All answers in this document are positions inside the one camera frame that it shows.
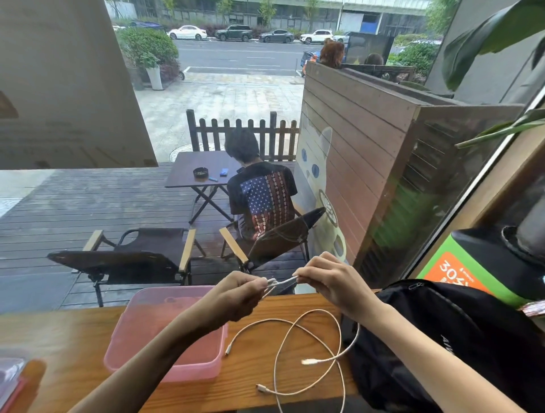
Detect person's right hand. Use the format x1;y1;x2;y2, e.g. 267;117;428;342
304;251;386;326

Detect person's left hand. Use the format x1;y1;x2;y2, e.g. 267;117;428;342
194;271;270;337

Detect white cable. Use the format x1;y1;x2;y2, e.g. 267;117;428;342
260;275;362;366
224;308;346;413

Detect pink plastic container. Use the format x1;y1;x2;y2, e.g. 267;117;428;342
103;285;229;384

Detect clear container lid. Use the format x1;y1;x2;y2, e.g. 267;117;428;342
0;357;31;413

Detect person's right forearm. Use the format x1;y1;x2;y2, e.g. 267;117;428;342
362;293;529;413

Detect person's left forearm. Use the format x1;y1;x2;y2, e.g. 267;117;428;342
68;304;218;413

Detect dark folding chair wooden armrests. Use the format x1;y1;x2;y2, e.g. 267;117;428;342
219;207;326;294
47;227;207;308

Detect green and orange printed stand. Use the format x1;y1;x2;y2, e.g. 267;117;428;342
417;227;545;309

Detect black backpack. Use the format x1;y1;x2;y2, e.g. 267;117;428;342
340;279;545;413

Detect dark folding outdoor table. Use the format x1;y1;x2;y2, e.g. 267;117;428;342
165;151;244;225

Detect wooden partition with cat painting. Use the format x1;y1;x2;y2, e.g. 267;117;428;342
294;61;525;290

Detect dark wooden picket fence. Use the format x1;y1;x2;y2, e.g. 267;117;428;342
186;109;300;162

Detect long narrow green leaf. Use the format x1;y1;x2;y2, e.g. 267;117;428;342
454;108;545;150

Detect blue scooter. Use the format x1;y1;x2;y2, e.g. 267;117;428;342
300;50;320;77

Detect white planter pot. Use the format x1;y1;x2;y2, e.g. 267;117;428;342
145;66;164;91

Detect green shrubs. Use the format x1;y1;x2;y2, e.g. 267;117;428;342
396;42;439;77

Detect dark display board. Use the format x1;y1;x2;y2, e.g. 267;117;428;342
345;32;396;65

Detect white suv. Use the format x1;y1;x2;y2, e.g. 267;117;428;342
299;28;335;45

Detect dark grey sedan car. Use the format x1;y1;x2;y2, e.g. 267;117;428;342
258;28;295;44

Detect dark green suv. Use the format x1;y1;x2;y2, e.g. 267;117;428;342
214;24;254;43

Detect green bush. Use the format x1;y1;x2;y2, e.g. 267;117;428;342
115;27;179;82

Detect white sedan car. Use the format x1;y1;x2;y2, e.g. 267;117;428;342
167;24;208;41

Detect large green leaf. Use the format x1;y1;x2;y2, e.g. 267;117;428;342
441;0;545;92

